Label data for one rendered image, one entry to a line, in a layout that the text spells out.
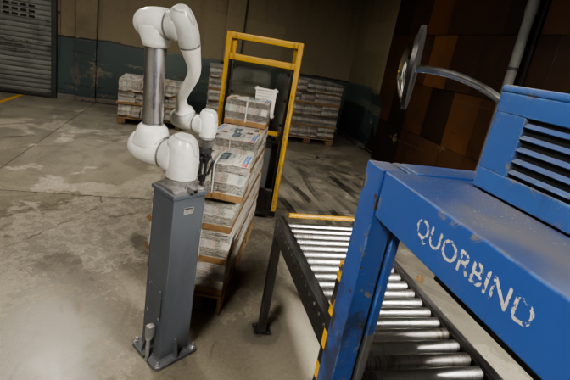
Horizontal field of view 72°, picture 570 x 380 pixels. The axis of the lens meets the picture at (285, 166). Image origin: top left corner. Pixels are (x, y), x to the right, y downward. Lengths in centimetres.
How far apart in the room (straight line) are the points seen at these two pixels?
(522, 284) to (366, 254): 39
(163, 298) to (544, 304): 193
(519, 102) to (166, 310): 193
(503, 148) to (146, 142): 162
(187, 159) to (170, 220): 32
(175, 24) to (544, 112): 150
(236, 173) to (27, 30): 789
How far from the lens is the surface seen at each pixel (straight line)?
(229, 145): 290
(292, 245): 206
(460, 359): 169
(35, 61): 977
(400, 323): 174
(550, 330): 53
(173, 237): 205
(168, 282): 218
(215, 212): 247
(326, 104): 815
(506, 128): 82
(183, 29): 187
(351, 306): 93
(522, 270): 54
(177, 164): 194
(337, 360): 101
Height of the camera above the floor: 174
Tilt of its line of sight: 16 degrees down
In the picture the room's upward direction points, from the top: 10 degrees clockwise
